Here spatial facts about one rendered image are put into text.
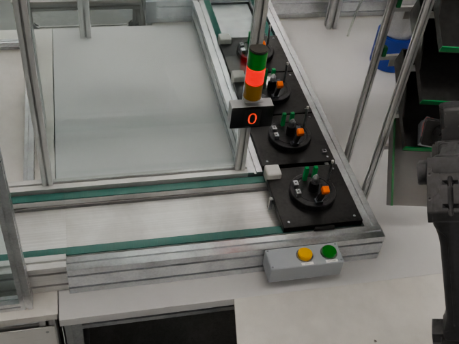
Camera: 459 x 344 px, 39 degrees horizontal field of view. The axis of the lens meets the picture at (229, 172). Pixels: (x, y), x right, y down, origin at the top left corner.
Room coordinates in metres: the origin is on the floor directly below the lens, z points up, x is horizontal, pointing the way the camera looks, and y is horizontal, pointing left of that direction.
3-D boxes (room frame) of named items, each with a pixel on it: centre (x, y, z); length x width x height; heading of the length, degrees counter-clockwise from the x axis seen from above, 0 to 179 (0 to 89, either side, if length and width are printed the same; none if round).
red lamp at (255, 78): (1.42, -0.04, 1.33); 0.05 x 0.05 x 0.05
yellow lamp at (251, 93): (1.42, -0.04, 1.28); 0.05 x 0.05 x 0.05
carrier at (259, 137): (1.61, -0.18, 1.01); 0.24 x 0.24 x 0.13; 17
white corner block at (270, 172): (1.43, -0.13, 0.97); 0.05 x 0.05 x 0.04; 17
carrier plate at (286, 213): (1.36, -0.25, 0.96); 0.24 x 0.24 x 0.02; 17
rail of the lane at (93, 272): (1.14, -0.03, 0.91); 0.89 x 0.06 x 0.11; 107
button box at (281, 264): (1.13, -0.23, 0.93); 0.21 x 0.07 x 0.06; 107
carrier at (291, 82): (1.84, -0.11, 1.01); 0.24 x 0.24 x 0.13; 17
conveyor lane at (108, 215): (1.30, 0.04, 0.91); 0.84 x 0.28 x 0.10; 107
